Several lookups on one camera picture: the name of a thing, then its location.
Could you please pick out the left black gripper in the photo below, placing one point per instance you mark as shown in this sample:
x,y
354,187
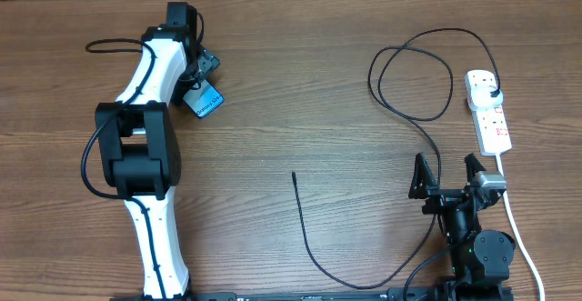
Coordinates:
x,y
205,61

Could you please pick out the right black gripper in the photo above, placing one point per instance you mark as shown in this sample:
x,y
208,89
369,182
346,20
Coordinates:
x,y
423,186

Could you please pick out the blue screen smartphone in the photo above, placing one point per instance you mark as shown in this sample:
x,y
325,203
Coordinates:
x,y
204,99

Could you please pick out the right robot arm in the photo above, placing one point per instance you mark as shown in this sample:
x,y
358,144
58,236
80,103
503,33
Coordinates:
x,y
480,258

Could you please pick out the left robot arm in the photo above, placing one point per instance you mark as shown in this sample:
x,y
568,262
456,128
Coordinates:
x,y
138,146

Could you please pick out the white power strip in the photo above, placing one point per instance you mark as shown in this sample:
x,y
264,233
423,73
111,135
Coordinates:
x,y
490,124

